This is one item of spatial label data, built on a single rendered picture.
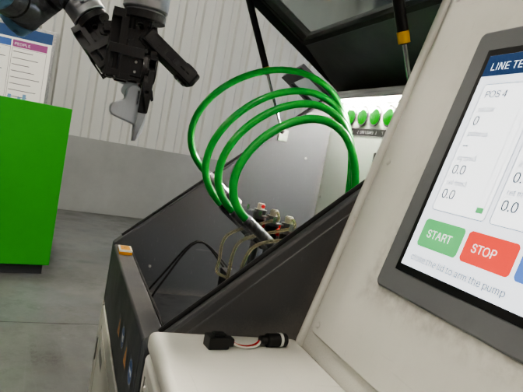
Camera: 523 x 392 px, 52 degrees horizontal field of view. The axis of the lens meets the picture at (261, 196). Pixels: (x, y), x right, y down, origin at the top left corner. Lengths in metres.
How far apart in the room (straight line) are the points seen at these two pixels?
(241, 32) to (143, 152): 2.25
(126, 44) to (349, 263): 0.50
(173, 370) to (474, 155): 0.42
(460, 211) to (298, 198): 0.92
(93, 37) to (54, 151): 3.10
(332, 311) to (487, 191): 0.28
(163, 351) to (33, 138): 3.65
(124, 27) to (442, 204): 0.57
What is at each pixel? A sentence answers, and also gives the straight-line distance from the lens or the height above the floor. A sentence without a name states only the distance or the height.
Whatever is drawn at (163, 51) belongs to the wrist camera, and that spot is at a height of 1.38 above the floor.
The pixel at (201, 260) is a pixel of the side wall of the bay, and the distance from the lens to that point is 1.45.
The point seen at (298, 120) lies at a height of 1.31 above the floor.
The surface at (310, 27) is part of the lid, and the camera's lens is 1.42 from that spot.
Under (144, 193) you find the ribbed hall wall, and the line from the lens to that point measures 7.67.
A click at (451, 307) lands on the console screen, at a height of 1.12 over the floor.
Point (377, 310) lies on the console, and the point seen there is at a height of 1.08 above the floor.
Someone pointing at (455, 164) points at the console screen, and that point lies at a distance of 0.66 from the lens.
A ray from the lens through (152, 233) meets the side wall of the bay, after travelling 1.41.
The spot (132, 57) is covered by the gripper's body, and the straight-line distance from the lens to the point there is 0.92.
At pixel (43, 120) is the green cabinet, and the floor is 1.18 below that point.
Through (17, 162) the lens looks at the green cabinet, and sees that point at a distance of 4.27.
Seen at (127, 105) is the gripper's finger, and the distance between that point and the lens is 0.92.
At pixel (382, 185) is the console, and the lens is 0.77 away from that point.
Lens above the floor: 1.25
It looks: 5 degrees down
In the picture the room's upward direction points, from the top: 10 degrees clockwise
